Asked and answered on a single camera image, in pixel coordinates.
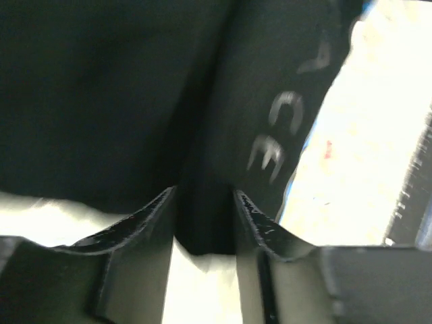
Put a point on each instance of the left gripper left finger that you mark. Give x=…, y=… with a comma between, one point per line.
x=118, y=275

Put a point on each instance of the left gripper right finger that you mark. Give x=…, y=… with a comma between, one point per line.
x=283, y=279

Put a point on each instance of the black daisy t-shirt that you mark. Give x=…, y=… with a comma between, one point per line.
x=108, y=103

